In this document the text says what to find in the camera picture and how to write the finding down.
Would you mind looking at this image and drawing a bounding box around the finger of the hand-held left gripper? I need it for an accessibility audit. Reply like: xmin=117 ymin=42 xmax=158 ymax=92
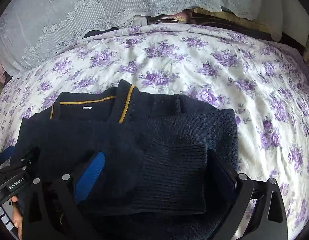
xmin=0 ymin=146 xmax=15 ymax=167
xmin=9 ymin=148 xmax=42 ymax=174

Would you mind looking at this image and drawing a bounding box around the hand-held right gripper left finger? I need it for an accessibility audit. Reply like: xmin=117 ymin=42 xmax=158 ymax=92
xmin=21 ymin=151 xmax=106 ymax=240

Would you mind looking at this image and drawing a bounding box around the purple floral bedsheet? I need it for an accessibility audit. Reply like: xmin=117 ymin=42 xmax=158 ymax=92
xmin=0 ymin=23 xmax=309 ymax=240

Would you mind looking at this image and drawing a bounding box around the tan wooden board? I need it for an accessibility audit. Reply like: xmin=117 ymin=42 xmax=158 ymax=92
xmin=194 ymin=7 xmax=268 ymax=29

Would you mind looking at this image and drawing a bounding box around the white lace cover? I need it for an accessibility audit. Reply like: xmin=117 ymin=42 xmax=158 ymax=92
xmin=218 ymin=0 xmax=284 ymax=42
xmin=0 ymin=0 xmax=223 ymax=78

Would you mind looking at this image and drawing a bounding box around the person's left hand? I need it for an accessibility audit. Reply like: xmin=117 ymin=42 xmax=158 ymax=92
xmin=10 ymin=196 xmax=24 ymax=238

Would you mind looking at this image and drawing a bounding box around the pink striped garment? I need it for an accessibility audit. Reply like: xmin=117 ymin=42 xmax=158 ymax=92
xmin=149 ymin=10 xmax=193 ymax=25

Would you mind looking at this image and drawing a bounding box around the dark brown cloth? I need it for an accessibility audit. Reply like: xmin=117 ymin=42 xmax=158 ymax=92
xmin=187 ymin=11 xmax=305 ymax=53

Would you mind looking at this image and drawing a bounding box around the navy knit cardigan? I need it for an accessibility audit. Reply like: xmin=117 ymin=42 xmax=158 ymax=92
xmin=11 ymin=79 xmax=239 ymax=240

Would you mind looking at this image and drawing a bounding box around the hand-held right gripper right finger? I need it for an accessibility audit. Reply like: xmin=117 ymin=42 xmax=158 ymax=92
xmin=207 ymin=149 xmax=288 ymax=240

